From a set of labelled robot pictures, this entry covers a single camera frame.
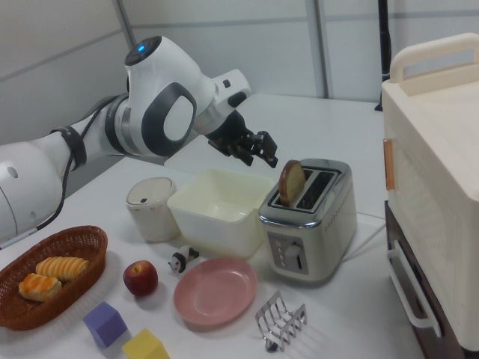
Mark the purple foam cube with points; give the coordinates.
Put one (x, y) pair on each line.
(105, 323)

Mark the chrome and cream toaster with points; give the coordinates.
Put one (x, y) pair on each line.
(329, 232)

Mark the red apple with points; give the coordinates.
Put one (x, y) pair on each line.
(140, 278)

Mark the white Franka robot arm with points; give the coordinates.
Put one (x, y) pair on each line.
(161, 75)

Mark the yellow foam cube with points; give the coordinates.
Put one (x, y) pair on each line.
(144, 346)

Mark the cream plastic tub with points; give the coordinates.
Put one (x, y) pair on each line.
(221, 224)

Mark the dark brown base box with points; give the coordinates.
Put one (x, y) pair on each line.
(400, 228)

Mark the cream toy cabinet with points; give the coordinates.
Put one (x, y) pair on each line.
(438, 149)

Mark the long striped bread roll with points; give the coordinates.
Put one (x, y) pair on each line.
(63, 267)

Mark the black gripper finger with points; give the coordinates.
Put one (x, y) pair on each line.
(267, 147)
(245, 154)

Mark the pink plate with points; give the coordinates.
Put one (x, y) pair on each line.
(215, 289)

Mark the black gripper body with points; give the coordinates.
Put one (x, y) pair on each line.
(232, 134)

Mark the brown crust bread slice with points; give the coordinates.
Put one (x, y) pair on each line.
(292, 183)

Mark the black upright pole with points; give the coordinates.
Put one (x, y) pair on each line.
(384, 45)

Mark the small cream lidded bin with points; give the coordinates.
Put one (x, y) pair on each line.
(151, 217)

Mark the orange glazed bread roll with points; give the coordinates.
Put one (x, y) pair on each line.
(39, 287)

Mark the metal toast rack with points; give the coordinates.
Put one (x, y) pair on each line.
(280, 321)

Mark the panda figurine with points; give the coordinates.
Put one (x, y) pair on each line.
(181, 260)

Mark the brown wicker basket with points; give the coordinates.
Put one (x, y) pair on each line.
(86, 243)

